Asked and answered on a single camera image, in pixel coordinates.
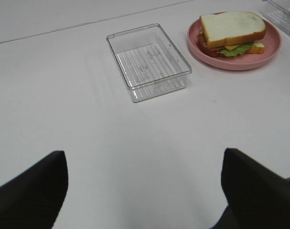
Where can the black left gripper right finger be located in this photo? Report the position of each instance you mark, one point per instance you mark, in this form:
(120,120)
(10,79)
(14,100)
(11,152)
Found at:
(257,198)

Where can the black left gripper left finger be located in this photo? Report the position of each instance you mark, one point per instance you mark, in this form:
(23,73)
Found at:
(33,199)

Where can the green lettuce leaf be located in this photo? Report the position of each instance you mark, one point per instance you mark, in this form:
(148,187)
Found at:
(236,51)

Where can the bread slice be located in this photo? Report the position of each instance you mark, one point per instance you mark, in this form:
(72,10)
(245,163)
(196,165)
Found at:
(231,28)
(257,48)

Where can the yellow cheese slice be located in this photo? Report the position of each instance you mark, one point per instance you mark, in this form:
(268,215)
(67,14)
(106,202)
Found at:
(231,47)

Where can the pink ham bacon slice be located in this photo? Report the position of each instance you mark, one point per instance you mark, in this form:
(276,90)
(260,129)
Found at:
(213,52)

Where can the pink round plate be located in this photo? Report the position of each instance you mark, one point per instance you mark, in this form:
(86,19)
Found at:
(272,41)

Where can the left clear plastic tray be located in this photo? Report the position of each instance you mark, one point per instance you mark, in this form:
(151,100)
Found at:
(149,62)

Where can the clear plastic tray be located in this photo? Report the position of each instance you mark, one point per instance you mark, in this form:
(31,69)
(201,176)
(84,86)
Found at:
(149,62)
(277,12)

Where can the right clear plastic tray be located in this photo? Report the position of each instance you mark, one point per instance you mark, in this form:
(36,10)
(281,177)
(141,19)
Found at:
(277,12)

